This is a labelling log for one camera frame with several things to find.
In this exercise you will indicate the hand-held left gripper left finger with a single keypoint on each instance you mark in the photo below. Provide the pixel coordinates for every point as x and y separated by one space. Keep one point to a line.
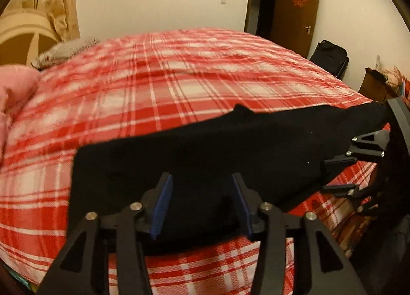
163 205

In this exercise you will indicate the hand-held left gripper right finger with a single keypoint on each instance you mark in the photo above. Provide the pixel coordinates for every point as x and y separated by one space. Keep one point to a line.
240 205

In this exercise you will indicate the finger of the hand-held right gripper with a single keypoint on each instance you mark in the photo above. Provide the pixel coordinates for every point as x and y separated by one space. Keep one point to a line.
336 188
365 151

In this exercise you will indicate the black pants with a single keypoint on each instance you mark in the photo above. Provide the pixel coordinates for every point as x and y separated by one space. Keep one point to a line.
224 147

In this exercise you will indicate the brown wooden cabinet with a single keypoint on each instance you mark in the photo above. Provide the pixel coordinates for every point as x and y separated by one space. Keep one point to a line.
373 87

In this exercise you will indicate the black chair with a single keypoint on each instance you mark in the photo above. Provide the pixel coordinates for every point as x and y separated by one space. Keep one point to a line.
330 58

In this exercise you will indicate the red plaid blanket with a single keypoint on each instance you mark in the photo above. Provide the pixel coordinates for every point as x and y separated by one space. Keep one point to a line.
160 83

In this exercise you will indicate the brown wooden door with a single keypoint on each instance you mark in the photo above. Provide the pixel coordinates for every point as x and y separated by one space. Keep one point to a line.
294 26

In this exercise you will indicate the grey striped pillow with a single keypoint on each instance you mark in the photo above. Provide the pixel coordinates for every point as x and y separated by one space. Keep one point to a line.
61 51

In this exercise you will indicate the pink pillow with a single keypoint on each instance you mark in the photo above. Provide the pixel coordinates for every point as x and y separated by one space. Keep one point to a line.
16 90

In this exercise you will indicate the cream arched headboard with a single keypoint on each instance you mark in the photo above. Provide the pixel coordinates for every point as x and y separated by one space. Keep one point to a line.
19 35

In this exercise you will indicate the beige patterned curtain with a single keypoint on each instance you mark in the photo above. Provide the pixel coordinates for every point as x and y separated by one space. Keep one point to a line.
54 0

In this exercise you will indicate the dark door frame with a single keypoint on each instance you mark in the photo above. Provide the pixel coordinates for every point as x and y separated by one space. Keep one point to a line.
249 0

